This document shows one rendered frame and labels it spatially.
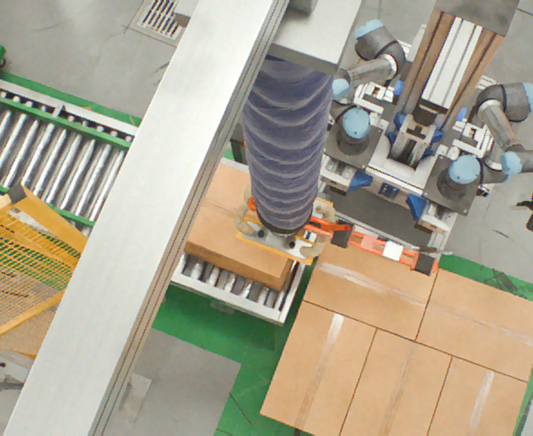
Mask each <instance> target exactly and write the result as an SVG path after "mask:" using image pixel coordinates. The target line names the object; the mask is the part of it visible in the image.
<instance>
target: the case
mask: <svg viewBox="0 0 533 436"><path fill-rule="evenodd" d="M250 181H251V175H250V174H249V173H245V172H242V171H240V170H237V169H235V168H232V167H230V166H228V165H225V164H223V163H220V164H219V167H218V169H217V171H216V174H215V176H214V178H213V180H212V184H211V186H210V188H209V191H208V193H207V195H205V197H204V200H203V203H202V206H201V209H200V211H199V212H198V215H197V217H196V220H195V222H194V224H193V227H192V229H191V232H190V234H189V236H188V240H187V242H186V244H185V246H184V248H183V252H185V253H188V254H190V255H192V256H195V257H197V258H199V259H202V260H204V261H207V262H209V263H213V264H215V265H218V266H220V267H222V268H224V269H226V270H229V271H231V272H234V273H237V274H239V275H241V276H244V277H247V279H249V280H252V281H254V282H257V283H259V284H262V285H264V286H267V287H269V288H272V289H273V290H275V291H278V292H280V291H281V288H282V286H283V284H284V282H285V280H287V276H288V274H289V271H290V269H291V266H292V264H293V262H294V260H293V259H291V258H288V257H284V256H282V255H279V254H277V253H273V252H270V251H267V250H265V249H262V248H260V247H257V246H255V245H252V244H249V243H245V242H242V241H239V240H236V239H235V236H236V233H237V232H238V229H236V227H235V226H234V222H233V221H234V218H235V217H234V216H235V214H236V212H237V210H238V208H239V207H240V205H242V203H244V201H243V194H244V190H245V187H246V185H248V184H249V183H250ZM243 217H246V218H250V219H252V220H254V221H257V222H261V221H260V219H259V217H258V214H257V213H256V212H253V211H249V212H247V213H246V214H245V215H244V216H243Z"/></svg>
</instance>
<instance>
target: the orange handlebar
mask: <svg viewBox="0 0 533 436"><path fill-rule="evenodd" d="M253 202H254V198H253V196H251V197H250V200H249V202H248V205H249V207H250V208H251V209H252V210H254V211H256V205H254V204H253ZM310 220H311V221H313V222H316V223H320V224H335V223H332V222H329V221H327V220H323V219H321V218H318V217H315V216H313V215H312V216H311V218H310ZM303 228H306V229H308V230H311V231H314V232H316V233H320V234H323V235H327V236H330V237H331V232H330V231H327V230H323V229H321V228H318V227H316V226H313V225H310V224H306V225H305V226H304V227H303ZM353 235H354V236H357V237H360V238H362V241H361V243H357V242H354V241H353V240H351V241H350V245H352V246H354V247H357V248H360V250H363V251H365V252H368V253H375V254H377V255H379V256H382V253H383V251H380V250H378V249H375V248H373V245H374V244H377V245H379V246H382V247H385V244H386V243H385V241H382V240H380V239H378V238H376V237H375V236H372V235H369V234H366V233H360V232H357V231H354V233H353ZM402 253H403V254H406V255H408V256H411V257H413V258H415V257H416V255H417V253H415V252H412V251H409V250H406V249H404V248H403V251H402ZM399 263H403V264H406V265H408V266H411V267H412V266H413V264H414V262H412V261H409V260H406V259H403V258H401V257H400V260H399ZM437 270H438V264H437V262H436V263H435V266H434V269H433V272H432V273H434V272H435V271H437Z"/></svg>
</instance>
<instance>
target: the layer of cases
mask: <svg viewBox="0 0 533 436"><path fill-rule="evenodd" d="M325 239H327V241H325V245H324V247H323V249H322V252H321V253H320V254H319V256H318V259H317V262H316V263H315V266H314V269H313V272H312V274H311V278H310V281H309V284H308V287H307V289H306V292H305V294H304V297H303V299H302V302H301V306H300V309H299V311H298V313H297V316H296V319H295V322H294V324H293V326H292V329H291V333H289V336H288V338H287V342H286V344H285V347H284V349H283V352H282V355H281V358H280V361H279V363H278V366H277V369H276V372H275V373H274V376H273V379H272V381H271V386H270V388H269V390H268V393H267V396H266V398H265V400H264V403H263V405H262V409H261V411H260V414H262V415H265V416H267V417H270V418H272V419H274V420H276V421H280V422H283V423H285V424H288V425H290V426H292V427H294V428H297V429H299V430H302V431H306V432H308V433H310V434H312V435H315V436H511V434H512V432H513V428H514V426H515V424H516V421H517V417H518V413H519V409H520V406H521V403H522V399H523V396H524V392H525V389H526V386H527V383H526V382H527V381H528V376H529V374H530V370H531V368H532V366H533V302H530V301H527V300H525V299H523V298H520V297H517V296H515V295H512V294H510V293H507V292H503V291H501V290H499V289H496V288H493V287H491V286H488V285H486V284H483V283H481V282H477V281H475V282H474V281H471V280H470V279H467V278H464V277H461V276H459V275H456V274H454V273H451V272H447V271H444V270H441V269H438V270H437V271H435V272H434V273H433V274H432V275H431V276H430V277H429V278H428V277H427V276H428V275H425V274H422V273H419V272H415V271H411V270H410V269H411V266H408V265H406V264H403V263H394V262H391V261H388V260H386V259H383V258H380V256H379V255H377V254H375V253H368V252H365V251H363V250H360V248H357V247H354V246H352V245H350V246H349V248H346V249H343V248H340V247H338V246H336V245H333V244H331V242H330V236H327V237H325Z"/></svg>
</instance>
